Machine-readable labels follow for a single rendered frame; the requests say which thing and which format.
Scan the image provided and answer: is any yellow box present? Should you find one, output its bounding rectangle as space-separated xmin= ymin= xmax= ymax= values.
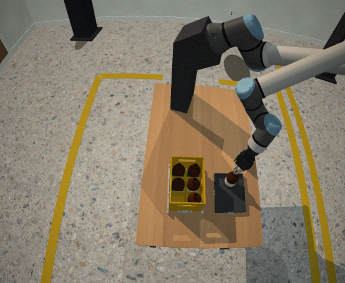
xmin=169 ymin=158 xmax=206 ymax=212

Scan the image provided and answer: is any dark brown bottle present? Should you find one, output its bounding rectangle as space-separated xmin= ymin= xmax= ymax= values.
xmin=224 ymin=171 xmax=239 ymax=187
xmin=187 ymin=163 xmax=201 ymax=177
xmin=172 ymin=163 xmax=185 ymax=176
xmin=187 ymin=192 xmax=201 ymax=203
xmin=172 ymin=177 xmax=185 ymax=191
xmin=187 ymin=177 xmax=200 ymax=192

